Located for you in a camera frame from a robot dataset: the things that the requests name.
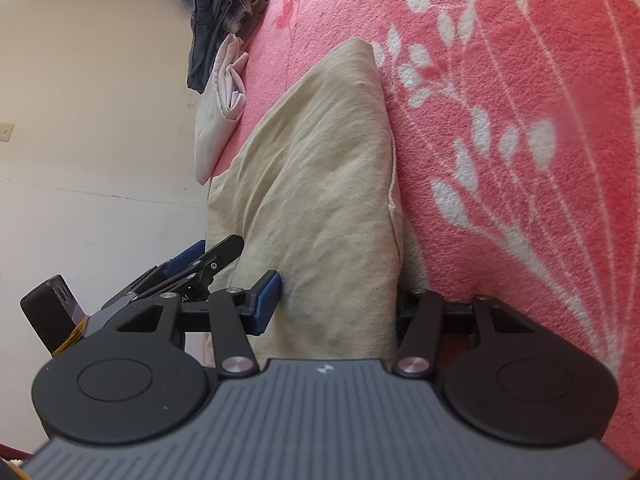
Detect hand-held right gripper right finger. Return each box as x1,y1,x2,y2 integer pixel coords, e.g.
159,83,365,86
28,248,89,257
394,287,546,378

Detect red floral blanket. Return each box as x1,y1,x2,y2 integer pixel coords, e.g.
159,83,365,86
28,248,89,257
200,0,640,386

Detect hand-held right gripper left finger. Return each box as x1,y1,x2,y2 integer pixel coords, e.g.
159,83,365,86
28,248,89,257
102,270,280,378

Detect beige pants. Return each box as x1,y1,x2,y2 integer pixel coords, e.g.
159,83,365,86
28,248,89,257
206,37,426,361

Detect pale pink cloth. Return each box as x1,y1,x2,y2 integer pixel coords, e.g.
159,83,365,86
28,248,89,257
194,34,249,187

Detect blue denim jeans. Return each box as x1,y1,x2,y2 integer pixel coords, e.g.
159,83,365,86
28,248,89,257
186,0,241,95

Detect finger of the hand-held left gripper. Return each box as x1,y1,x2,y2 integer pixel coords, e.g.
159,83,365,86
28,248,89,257
165,235,246,303
127,241,206,293

